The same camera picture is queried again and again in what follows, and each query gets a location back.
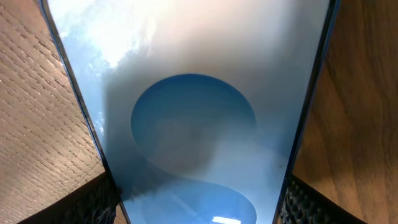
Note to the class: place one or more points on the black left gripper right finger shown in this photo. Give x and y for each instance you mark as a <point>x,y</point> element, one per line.
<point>304,205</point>

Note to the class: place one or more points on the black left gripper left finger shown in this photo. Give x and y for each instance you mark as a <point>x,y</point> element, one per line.
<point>93,203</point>

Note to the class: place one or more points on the blue Galaxy smartphone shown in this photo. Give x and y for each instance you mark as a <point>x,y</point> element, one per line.
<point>196,107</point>

